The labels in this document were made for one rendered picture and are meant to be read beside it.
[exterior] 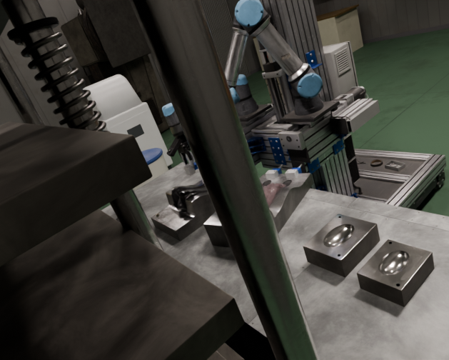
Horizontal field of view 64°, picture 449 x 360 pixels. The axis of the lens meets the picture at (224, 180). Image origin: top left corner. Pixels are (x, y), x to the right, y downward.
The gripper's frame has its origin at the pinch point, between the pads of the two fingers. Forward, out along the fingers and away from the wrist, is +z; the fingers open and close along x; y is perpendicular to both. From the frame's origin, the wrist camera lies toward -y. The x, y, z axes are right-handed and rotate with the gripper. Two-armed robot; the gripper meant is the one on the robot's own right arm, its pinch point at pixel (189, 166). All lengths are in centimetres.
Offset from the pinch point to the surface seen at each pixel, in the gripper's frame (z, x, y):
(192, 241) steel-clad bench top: 15, -42, -33
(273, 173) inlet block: 7, -49, 16
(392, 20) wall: 60, 261, 687
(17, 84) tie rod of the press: -69, -27, -61
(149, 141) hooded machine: 46, 270, 89
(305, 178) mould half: 10, -65, 20
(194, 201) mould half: 2.3, -35.9, -21.6
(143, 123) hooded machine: 21, 270, 92
